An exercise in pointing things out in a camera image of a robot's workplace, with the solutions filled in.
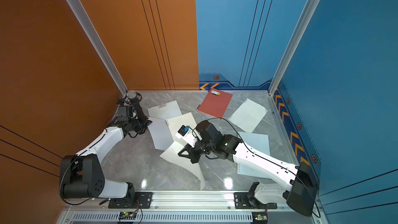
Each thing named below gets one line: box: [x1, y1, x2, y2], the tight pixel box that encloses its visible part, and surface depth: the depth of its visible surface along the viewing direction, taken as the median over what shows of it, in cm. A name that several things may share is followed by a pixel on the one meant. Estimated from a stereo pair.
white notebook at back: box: [147, 100, 183, 121], surface depth 111 cm
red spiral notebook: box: [196, 88, 233, 120], surface depth 118 cm
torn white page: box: [228, 98, 268, 134], surface depth 111 cm
